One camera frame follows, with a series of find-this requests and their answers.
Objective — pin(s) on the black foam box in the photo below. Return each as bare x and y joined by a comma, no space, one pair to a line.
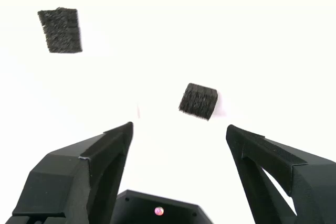
60,30
198,101

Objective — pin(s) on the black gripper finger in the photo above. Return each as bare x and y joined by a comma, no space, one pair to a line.
315,187
57,187

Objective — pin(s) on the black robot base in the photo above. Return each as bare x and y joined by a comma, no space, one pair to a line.
136,211

